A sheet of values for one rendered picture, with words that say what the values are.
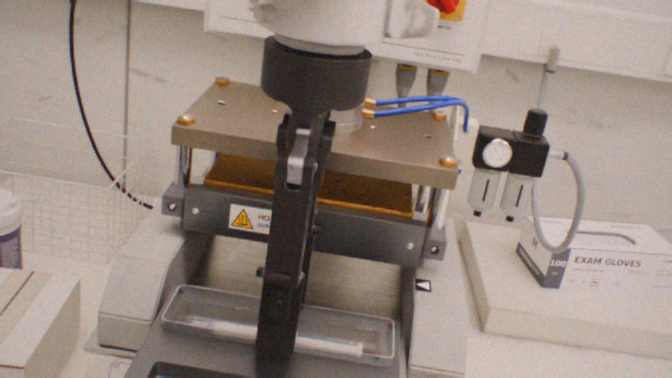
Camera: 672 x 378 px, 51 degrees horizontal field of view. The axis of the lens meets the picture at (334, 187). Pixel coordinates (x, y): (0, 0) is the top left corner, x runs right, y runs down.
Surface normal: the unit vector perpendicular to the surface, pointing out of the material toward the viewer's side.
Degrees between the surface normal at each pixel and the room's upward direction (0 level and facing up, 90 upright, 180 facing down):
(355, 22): 92
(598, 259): 87
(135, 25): 90
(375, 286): 0
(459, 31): 90
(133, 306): 41
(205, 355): 0
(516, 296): 0
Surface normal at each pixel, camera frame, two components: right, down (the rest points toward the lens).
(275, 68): -0.67, 0.19
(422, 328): 0.05, -0.44
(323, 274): 0.14, -0.91
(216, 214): -0.08, 0.38
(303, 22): -0.29, 0.35
